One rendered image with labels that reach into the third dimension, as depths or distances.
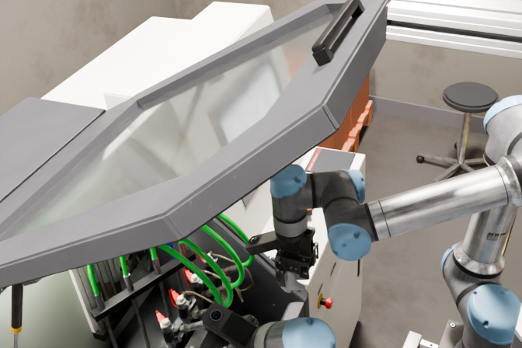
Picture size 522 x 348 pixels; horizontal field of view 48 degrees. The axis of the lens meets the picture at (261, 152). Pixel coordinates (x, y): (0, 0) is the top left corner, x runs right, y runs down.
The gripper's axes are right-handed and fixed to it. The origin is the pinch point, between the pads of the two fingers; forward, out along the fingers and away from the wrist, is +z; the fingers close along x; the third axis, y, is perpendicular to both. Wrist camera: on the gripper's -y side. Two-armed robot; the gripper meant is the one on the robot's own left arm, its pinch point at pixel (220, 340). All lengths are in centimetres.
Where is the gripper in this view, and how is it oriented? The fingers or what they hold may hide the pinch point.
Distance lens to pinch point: 123.2
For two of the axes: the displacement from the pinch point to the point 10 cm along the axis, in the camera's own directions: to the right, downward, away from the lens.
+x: 5.3, -6.8, 5.1
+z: -4.2, 3.1, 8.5
